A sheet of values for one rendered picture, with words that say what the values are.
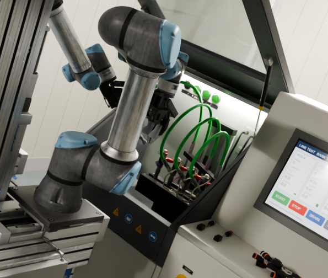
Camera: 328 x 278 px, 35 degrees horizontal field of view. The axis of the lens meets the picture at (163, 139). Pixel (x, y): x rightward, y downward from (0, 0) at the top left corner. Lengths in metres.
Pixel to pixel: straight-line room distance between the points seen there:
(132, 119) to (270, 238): 0.83
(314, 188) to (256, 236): 0.29
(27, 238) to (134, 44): 0.64
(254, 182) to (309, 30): 2.39
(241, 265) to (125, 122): 0.70
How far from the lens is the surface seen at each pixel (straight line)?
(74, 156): 1.55
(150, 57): 1.38
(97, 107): 4.76
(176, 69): 1.75
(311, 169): 2.02
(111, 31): 1.40
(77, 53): 1.99
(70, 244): 1.72
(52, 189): 1.60
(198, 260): 1.93
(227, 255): 1.89
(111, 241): 2.19
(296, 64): 4.29
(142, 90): 1.42
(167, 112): 1.91
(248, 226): 2.07
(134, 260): 2.12
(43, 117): 4.41
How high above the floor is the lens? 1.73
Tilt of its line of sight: 14 degrees down
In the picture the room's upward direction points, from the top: 20 degrees clockwise
